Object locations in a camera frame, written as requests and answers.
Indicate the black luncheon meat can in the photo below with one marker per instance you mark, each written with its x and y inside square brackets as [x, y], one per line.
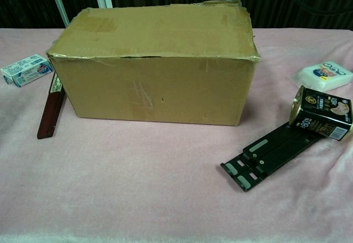
[322, 113]

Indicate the dark pleated curtain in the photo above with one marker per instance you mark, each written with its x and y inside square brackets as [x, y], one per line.
[289, 3]

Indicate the small white blue carton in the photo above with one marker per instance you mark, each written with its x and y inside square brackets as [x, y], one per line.
[24, 70]

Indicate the white tissue packet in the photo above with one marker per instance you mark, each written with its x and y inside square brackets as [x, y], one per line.
[322, 75]

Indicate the black folding stand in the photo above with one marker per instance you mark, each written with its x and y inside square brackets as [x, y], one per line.
[275, 149]

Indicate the brown cardboard shipping box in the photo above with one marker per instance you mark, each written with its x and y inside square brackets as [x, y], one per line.
[154, 94]

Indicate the pink tablecloth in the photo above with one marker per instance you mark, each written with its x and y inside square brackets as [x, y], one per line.
[138, 188]

